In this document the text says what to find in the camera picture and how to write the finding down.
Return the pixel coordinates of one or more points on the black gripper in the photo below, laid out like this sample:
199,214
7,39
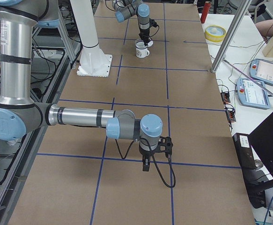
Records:
144,32
146,154

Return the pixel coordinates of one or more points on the white mug lid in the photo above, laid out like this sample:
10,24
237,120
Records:
150,43

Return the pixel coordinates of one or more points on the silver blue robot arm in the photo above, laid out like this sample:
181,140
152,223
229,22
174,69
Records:
19,114
125,9

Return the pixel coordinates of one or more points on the white enamel mug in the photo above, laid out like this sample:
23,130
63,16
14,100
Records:
142,53

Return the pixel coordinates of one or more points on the yellow tape roll with plate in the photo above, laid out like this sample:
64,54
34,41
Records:
215,33

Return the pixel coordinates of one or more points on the brown paper table cover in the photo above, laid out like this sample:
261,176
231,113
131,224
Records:
79,177

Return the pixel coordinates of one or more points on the red cardboard tube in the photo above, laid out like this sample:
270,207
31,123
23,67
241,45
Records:
205,11

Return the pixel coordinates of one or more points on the orange black usb hub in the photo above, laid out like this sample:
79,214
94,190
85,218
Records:
230,112
225,97

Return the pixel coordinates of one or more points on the black computer box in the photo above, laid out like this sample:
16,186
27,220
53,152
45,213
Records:
244,151

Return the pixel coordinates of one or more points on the near teach pendant tablet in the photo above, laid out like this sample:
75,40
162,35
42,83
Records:
251,95

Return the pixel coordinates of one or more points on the teach pendant tablet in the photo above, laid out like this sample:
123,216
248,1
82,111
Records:
262,70
251,95

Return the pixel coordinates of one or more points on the far teach pendant tablet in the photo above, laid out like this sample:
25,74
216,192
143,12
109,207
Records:
262,70

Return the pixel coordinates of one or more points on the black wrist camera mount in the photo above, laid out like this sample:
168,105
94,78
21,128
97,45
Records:
165,146
152,23

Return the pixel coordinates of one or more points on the white camera pole with base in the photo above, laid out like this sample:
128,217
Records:
93,61

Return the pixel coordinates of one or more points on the aluminium frame post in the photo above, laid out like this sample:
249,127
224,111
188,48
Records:
230,34

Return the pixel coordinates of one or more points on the green handled reacher grabber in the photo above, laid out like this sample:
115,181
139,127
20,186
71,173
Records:
242,73

